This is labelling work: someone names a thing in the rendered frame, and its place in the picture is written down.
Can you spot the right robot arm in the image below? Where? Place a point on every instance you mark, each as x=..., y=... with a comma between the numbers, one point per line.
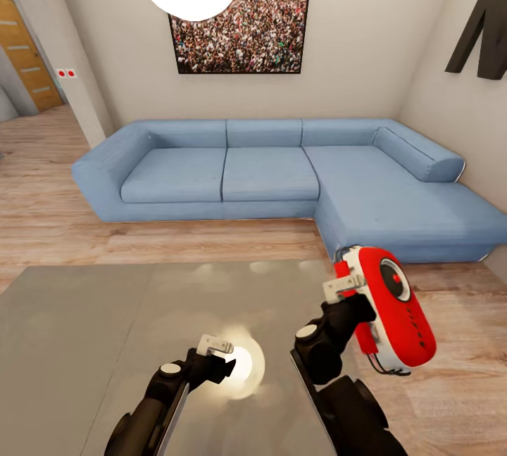
x=352, y=418

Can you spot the coffee table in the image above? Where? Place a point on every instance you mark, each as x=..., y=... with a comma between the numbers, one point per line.
x=79, y=345

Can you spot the radio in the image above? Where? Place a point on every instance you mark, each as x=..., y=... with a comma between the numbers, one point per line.
x=400, y=337

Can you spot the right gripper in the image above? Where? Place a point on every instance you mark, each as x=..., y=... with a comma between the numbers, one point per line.
x=354, y=309

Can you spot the sofa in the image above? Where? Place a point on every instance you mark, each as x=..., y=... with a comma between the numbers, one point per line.
x=368, y=181

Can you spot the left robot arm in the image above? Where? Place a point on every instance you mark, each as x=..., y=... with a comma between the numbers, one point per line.
x=148, y=430

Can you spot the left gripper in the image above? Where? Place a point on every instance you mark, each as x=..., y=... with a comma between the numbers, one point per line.
x=212, y=367

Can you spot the decorative sign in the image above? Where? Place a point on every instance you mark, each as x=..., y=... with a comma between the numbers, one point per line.
x=490, y=18

